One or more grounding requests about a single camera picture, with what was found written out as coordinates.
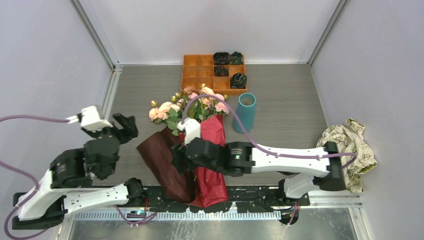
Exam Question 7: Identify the dark red wrapping paper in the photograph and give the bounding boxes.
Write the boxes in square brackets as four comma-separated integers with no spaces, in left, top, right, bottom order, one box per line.
[136,127,229,208]

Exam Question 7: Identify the pink flower bouquet red wrap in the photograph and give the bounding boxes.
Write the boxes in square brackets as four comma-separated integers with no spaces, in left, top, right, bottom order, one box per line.
[148,83,230,136]

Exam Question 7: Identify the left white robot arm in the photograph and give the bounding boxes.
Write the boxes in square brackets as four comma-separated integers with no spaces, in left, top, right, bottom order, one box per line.
[11,113,147,230]

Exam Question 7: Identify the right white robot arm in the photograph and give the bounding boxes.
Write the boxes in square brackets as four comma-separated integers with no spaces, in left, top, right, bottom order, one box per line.
[170,137,346,206]

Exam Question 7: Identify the teal vase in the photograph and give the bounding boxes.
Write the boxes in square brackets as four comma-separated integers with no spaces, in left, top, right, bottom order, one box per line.
[235,92,257,132]

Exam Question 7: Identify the small electronics board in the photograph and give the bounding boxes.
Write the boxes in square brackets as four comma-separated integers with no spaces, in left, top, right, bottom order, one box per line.
[126,209,147,219]

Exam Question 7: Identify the dark green rolled sock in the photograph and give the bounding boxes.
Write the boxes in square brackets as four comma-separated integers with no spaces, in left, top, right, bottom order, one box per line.
[229,72,247,89]

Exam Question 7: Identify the orange compartment tray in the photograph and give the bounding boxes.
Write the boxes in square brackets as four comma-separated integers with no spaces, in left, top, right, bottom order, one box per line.
[181,54,248,96]

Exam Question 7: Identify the black rolled sock top left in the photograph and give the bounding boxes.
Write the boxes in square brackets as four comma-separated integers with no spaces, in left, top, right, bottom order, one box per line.
[213,52,232,65]

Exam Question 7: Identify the dark teal rolled sock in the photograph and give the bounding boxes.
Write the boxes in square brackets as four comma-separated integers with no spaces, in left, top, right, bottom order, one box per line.
[230,51,244,65]

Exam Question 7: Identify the crumpled printed cloth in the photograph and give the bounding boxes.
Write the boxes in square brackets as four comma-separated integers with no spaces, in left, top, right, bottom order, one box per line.
[316,118,378,193]

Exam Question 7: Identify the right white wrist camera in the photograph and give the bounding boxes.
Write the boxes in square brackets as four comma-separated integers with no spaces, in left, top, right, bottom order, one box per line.
[177,117,201,145]

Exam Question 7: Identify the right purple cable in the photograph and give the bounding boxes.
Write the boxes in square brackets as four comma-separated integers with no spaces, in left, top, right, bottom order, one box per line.
[180,94,358,170]

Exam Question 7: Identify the perforated metal rail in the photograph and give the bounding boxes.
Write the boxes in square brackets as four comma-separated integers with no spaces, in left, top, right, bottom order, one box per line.
[74,209,281,221]

